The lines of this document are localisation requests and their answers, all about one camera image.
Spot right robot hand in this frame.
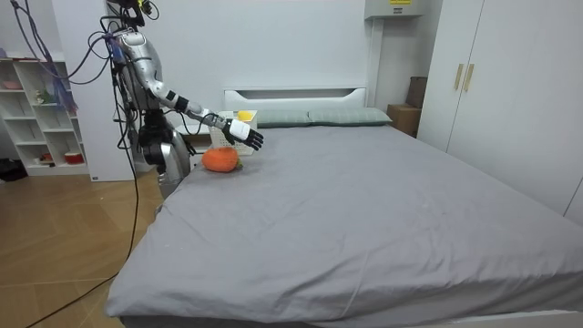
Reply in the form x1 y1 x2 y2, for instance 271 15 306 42
221 118 265 152

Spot white slotted basket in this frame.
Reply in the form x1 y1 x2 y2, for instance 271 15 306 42
208 109 259 157

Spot orange fruit soft toy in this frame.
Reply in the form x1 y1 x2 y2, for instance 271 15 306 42
200 146 244 174

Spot white nightstand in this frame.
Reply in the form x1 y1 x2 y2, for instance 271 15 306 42
174 122 213 169

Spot robot legs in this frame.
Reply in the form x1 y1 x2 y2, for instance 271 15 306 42
137 108 194 200

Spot green-grey pillow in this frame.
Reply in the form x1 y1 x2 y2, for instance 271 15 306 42
307 107 393 128

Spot robot body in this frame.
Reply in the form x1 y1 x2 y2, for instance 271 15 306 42
100 0 163 118

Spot grey bed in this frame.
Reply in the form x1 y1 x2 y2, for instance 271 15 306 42
104 86 583 328

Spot cardboard box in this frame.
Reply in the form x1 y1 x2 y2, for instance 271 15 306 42
385 103 423 138

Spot dark brown box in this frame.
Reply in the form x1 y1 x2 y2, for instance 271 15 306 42
404 76 429 109

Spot white shelf unit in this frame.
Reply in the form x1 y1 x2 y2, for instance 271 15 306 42
0 50 89 178

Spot small green plant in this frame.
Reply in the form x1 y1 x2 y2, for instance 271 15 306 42
35 87 56 106

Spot black bag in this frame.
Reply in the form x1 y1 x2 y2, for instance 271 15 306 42
0 157 28 183

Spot white wardrobe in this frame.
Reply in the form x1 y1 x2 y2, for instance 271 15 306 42
416 0 583 228

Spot black floor cable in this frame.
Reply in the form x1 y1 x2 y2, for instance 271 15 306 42
25 63 141 328

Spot grey wall box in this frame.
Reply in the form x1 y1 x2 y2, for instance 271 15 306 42
363 0 426 21

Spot cable bundle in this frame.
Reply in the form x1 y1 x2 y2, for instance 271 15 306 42
8 0 113 116

